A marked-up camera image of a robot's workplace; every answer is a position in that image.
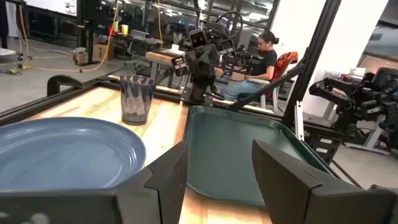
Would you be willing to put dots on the yellow cup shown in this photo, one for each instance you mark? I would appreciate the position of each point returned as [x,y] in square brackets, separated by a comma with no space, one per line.
[124,29]

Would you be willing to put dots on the wooden workbench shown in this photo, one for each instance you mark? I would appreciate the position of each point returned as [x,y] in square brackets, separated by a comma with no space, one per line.
[158,57]

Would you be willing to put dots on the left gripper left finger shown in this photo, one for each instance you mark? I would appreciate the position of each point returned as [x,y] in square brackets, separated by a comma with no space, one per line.
[168,186]

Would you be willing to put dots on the orange jacket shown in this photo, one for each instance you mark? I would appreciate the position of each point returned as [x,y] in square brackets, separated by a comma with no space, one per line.
[284,63]

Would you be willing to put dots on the translucent grey plastic cup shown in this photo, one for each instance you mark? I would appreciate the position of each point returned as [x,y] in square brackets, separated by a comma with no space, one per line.
[136,99]

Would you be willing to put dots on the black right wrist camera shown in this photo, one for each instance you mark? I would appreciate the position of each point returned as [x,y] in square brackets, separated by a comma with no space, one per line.
[198,38]

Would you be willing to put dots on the white chair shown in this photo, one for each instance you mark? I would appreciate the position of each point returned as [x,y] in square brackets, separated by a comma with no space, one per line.
[275,90]

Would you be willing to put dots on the blue ceramic plate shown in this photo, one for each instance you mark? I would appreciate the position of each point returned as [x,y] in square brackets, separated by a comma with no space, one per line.
[62,155]

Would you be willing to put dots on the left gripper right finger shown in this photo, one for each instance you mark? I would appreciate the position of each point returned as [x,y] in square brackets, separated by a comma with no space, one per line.
[280,180]

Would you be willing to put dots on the person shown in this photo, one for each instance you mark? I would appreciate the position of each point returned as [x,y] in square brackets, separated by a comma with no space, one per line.
[264,65]

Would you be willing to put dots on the small cardboard box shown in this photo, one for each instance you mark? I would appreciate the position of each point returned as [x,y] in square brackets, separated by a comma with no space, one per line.
[80,57]

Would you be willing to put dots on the dark green plastic tray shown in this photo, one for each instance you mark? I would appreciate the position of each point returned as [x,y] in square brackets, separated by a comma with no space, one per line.
[224,149]

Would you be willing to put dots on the large cardboard box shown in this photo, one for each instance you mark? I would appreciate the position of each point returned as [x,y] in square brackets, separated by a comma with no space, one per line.
[101,51]

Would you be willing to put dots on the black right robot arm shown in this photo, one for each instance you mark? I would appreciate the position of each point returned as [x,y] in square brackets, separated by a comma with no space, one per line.
[202,90]

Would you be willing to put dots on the black arched hook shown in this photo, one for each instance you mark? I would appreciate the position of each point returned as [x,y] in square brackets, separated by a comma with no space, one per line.
[59,80]

